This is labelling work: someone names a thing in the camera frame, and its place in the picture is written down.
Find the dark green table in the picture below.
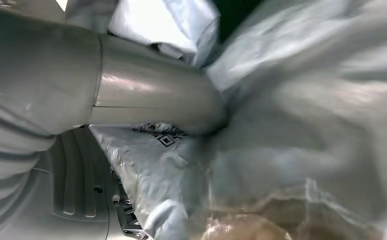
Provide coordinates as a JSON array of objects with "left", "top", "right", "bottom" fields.
[{"left": 213, "top": 0, "right": 267, "bottom": 42}]

